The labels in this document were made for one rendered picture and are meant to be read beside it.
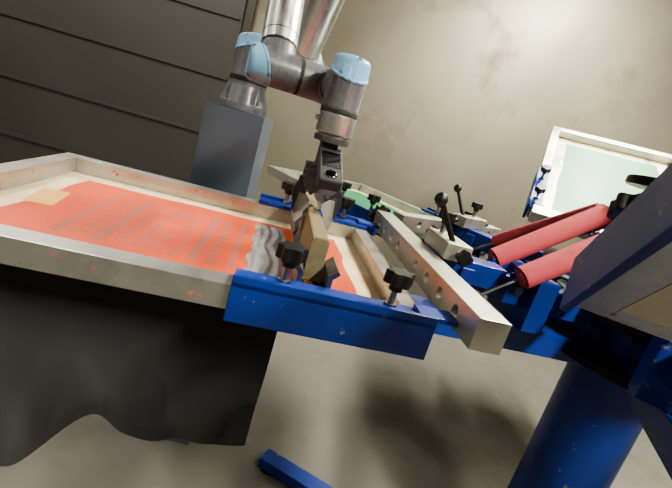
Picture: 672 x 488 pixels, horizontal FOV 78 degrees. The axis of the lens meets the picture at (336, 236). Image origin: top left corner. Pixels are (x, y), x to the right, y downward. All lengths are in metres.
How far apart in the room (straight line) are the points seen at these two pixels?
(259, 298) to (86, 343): 0.30
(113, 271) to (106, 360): 0.20
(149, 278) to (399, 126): 3.06
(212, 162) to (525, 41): 2.96
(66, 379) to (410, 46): 3.23
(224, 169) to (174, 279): 0.77
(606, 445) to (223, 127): 1.31
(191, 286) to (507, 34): 3.44
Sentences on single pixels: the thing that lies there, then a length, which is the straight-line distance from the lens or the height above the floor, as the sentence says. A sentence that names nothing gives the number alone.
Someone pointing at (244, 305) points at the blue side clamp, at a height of 0.97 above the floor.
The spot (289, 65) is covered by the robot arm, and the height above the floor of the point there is 1.32.
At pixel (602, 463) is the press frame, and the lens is 1.31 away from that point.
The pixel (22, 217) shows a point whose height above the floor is 0.95.
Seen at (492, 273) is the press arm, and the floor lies 1.03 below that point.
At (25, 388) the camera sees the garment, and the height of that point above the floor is 0.71.
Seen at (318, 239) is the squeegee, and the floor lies 1.06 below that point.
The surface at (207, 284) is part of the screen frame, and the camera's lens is 0.59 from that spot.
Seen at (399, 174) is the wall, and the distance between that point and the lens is 3.53.
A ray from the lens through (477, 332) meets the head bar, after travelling 0.61.
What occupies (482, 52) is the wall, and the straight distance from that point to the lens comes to 3.70.
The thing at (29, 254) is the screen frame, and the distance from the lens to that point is 0.65.
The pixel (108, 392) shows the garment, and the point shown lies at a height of 0.72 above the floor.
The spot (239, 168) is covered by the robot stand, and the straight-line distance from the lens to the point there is 1.31.
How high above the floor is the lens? 1.23
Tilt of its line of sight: 14 degrees down
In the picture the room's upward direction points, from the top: 16 degrees clockwise
